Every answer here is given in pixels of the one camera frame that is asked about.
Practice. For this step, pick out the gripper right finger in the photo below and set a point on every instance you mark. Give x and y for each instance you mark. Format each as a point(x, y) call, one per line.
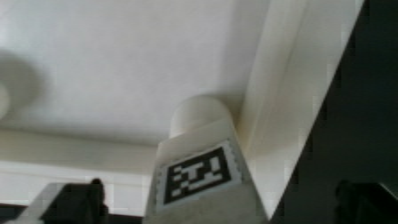
point(366, 203)

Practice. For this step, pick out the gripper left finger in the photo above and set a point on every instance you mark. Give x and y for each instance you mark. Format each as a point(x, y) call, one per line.
point(67, 204)

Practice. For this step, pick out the white table leg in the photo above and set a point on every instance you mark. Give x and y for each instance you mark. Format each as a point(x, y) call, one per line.
point(202, 191)

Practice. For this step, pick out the white square tabletop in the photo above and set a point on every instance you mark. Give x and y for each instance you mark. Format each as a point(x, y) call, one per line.
point(106, 59)

